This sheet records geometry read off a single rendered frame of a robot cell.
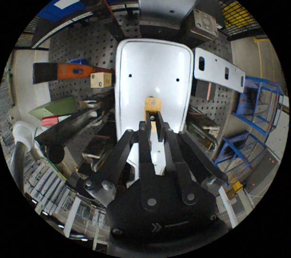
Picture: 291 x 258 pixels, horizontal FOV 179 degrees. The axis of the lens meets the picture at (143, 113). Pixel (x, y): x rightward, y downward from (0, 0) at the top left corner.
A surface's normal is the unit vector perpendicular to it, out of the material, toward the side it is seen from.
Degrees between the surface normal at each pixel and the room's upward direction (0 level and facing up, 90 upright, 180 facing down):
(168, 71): 0
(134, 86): 0
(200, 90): 0
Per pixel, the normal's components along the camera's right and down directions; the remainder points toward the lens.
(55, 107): 1.00, -0.05
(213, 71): -0.01, 0.36
